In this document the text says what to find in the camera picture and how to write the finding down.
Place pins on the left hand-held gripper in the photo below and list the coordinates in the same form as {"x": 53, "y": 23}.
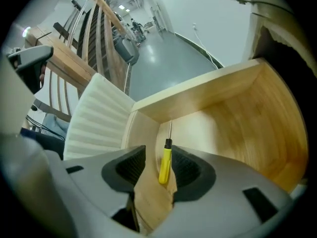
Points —
{"x": 32, "y": 79}

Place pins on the white wooden drawer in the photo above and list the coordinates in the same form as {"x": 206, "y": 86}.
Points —
{"x": 223, "y": 133}

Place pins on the person's left hand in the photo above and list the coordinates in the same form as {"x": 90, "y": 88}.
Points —
{"x": 42, "y": 76}

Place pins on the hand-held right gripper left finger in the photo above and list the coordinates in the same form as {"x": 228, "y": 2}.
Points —
{"x": 86, "y": 177}

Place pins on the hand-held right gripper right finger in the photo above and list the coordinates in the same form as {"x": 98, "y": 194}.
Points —
{"x": 223, "y": 195}

